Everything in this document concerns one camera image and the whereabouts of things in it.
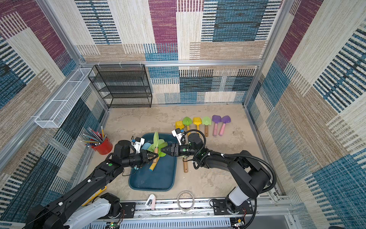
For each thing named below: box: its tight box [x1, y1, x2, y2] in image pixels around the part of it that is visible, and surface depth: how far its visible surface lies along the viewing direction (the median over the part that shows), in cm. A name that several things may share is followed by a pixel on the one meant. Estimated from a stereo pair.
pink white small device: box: [145, 193, 156, 210], surface depth 76 cm
